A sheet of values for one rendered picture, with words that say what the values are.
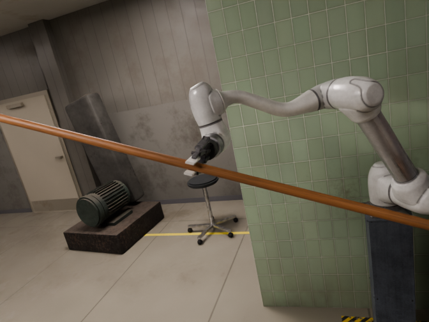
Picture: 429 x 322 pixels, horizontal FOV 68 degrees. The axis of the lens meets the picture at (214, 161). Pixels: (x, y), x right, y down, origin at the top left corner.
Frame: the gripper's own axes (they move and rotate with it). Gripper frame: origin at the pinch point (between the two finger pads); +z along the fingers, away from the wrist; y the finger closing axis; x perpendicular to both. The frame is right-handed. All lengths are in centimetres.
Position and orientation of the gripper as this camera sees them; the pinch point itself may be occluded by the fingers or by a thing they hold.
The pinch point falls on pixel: (192, 165)
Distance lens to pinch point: 102.2
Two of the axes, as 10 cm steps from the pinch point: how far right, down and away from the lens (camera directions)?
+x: -9.6, -2.3, 1.9
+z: -2.5, 3.1, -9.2
